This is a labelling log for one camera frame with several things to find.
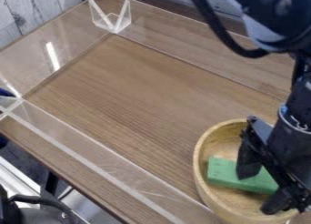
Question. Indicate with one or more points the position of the light wooden bowl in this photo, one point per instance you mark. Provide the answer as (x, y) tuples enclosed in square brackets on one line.
[(237, 206)]

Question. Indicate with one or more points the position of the clear acrylic wall panels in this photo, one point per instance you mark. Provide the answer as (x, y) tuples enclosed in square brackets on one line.
[(110, 107)]

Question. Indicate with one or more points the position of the black table leg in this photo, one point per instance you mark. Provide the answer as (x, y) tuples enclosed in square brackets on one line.
[(53, 183)]

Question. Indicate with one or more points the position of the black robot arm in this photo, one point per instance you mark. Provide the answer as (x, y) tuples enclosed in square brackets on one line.
[(280, 27)]

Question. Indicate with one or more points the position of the clear acrylic corner bracket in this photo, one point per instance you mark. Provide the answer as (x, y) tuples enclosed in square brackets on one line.
[(111, 22)]

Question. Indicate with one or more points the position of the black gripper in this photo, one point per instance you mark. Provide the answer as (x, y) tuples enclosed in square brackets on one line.
[(280, 148)]

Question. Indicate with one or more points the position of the green rectangular block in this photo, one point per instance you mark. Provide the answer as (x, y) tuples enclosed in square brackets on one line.
[(222, 175)]

